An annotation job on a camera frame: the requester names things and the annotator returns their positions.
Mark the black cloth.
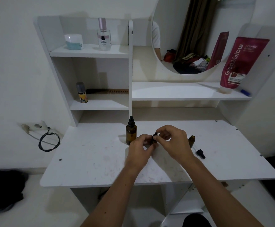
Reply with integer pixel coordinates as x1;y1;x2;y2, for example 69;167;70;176
0;170;28;212

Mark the white wall socket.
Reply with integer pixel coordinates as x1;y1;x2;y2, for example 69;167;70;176
20;121;49;133

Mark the clear perfume bottle pink cap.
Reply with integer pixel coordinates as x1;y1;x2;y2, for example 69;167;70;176
96;17;112;51

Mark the brown comb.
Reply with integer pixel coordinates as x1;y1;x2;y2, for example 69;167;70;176
85;89;130;95

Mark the person's right leg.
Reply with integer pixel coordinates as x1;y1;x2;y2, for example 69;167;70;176
182;213;211;227

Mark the white vanity desk with shelves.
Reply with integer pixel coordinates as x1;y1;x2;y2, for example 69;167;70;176
33;15;275;227

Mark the person's left hand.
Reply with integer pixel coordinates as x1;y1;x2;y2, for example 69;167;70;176
127;134;160;172

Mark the round mirror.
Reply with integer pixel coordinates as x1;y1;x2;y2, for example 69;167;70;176
151;0;256;75

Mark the white and blue cream jar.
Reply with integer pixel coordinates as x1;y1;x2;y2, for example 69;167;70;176
64;33;84;50

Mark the large amber glass bottle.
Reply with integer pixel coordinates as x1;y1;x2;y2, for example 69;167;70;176
125;124;137;146

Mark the black coiled cable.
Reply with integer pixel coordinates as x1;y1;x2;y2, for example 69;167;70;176
38;127;61;153

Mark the person's right forearm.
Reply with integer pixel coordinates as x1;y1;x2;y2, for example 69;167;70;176
181;154;265;227

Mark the small yellow label bottle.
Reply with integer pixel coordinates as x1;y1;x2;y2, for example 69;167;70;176
76;82;88;104

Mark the red cosmetic tube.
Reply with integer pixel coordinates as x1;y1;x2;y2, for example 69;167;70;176
220;37;270;94

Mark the person's right hand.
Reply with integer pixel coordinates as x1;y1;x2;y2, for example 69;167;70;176
155;125;196;165

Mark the person's left forearm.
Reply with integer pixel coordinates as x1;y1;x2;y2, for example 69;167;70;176
80;164;147;227

